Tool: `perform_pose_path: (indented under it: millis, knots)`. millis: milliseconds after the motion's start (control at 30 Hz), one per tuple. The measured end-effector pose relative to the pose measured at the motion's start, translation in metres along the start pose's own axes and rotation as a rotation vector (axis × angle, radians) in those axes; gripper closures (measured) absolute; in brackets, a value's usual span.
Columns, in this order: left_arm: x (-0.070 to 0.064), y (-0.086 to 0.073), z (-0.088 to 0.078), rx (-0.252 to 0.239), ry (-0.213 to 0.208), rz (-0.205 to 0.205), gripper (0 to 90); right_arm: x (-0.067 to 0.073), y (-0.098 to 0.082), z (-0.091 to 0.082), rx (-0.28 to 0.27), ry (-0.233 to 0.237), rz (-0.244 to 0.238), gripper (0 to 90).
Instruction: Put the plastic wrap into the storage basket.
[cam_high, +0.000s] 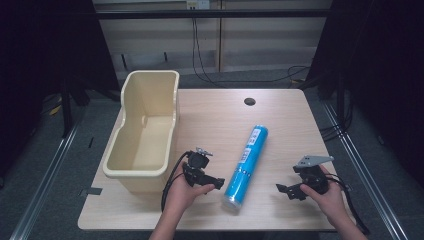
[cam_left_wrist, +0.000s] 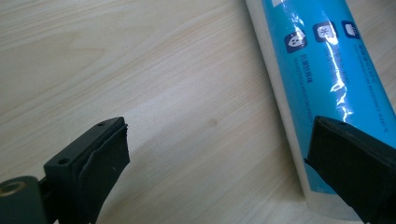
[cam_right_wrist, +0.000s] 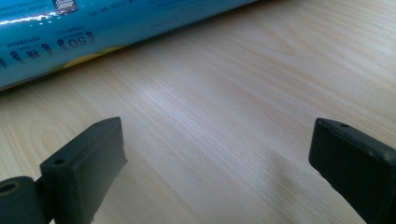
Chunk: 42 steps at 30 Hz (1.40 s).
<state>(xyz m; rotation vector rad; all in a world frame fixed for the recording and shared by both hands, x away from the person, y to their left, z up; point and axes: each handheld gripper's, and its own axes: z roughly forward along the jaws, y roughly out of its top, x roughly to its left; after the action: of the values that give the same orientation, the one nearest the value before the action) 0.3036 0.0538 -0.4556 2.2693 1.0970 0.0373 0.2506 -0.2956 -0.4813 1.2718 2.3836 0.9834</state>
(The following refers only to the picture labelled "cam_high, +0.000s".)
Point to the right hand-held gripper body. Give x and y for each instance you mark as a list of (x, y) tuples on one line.
[(313, 175)]

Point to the blue cylindrical roll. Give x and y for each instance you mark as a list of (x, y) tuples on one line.
[(248, 160)]

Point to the cream plastic bin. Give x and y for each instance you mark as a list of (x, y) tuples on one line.
[(148, 133)]

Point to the person's right hand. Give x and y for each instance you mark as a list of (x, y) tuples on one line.
[(328, 203)]

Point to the person's left hand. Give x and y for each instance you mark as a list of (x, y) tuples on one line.
[(183, 195)]

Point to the black metal stand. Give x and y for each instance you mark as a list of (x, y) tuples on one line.
[(340, 103), (67, 110)]

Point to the black tape piece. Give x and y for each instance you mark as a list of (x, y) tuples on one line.
[(91, 191)]

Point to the dark curtain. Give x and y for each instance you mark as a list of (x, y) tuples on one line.
[(383, 66), (43, 50)]

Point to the black horizontal bar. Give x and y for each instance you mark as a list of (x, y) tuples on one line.
[(213, 13)]

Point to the metal floor rail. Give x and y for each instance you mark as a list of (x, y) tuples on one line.
[(366, 170), (43, 186)]

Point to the white wall socket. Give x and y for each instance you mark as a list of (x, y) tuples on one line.
[(198, 4)]

